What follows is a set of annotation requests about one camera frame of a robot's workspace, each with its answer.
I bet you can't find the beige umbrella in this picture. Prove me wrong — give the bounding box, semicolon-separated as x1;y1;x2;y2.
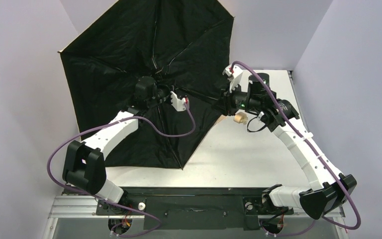
60;0;234;169

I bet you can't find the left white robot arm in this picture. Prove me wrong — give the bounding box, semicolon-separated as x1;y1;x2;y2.
62;76;177;206

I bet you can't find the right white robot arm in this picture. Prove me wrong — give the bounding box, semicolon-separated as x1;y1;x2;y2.
214;70;357;220

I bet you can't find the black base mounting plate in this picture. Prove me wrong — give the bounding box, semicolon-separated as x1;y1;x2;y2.
62;184;313;231

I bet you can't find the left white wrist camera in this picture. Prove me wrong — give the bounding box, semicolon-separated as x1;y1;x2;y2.
170;91;189;112

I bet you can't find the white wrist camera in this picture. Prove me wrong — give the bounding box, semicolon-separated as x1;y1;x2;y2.
170;91;189;112
222;65;243;93

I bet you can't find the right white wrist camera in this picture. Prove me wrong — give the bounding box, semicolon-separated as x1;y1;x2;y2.
222;65;243;93

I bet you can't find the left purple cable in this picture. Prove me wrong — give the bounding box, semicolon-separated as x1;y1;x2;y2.
47;99;197;238

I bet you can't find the aluminium front rail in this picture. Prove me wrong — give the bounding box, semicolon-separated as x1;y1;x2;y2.
48;195;345;219

